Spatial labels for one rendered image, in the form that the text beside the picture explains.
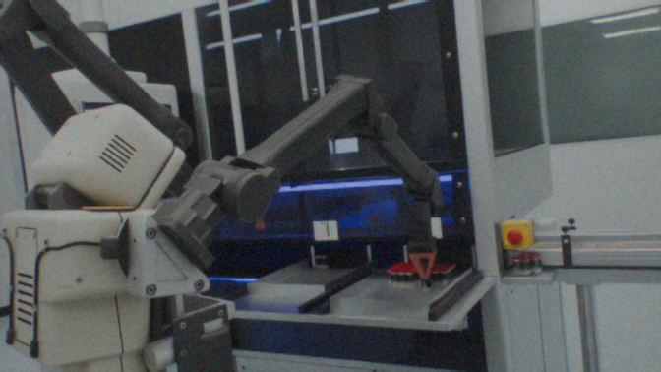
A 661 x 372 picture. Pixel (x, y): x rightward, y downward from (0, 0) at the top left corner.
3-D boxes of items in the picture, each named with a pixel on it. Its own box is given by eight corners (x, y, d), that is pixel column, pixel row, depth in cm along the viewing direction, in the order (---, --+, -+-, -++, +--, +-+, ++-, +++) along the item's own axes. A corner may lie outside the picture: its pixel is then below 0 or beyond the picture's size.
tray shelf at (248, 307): (297, 273, 205) (296, 268, 205) (501, 277, 172) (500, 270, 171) (203, 315, 163) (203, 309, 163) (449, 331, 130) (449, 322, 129)
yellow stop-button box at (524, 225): (509, 243, 168) (507, 218, 168) (535, 243, 165) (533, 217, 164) (503, 249, 161) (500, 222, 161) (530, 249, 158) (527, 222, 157)
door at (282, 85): (216, 179, 209) (196, 9, 205) (331, 169, 187) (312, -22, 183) (215, 179, 208) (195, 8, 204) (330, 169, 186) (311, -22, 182)
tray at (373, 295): (387, 278, 177) (386, 266, 176) (473, 279, 164) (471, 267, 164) (330, 311, 147) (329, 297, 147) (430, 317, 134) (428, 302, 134)
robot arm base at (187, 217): (128, 223, 85) (169, 225, 77) (165, 184, 90) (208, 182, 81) (166, 263, 89) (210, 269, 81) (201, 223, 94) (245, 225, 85)
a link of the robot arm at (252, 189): (343, 61, 119) (387, 67, 113) (351, 121, 126) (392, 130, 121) (181, 175, 89) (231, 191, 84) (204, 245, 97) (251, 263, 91)
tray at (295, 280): (308, 268, 203) (307, 257, 202) (378, 268, 190) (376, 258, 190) (248, 295, 173) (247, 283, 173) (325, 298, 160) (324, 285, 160)
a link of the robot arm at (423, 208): (402, 199, 153) (422, 199, 149) (414, 195, 158) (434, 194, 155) (405, 225, 153) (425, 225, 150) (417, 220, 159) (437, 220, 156)
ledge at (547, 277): (512, 272, 176) (511, 265, 176) (559, 273, 170) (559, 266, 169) (502, 283, 164) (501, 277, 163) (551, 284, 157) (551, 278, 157)
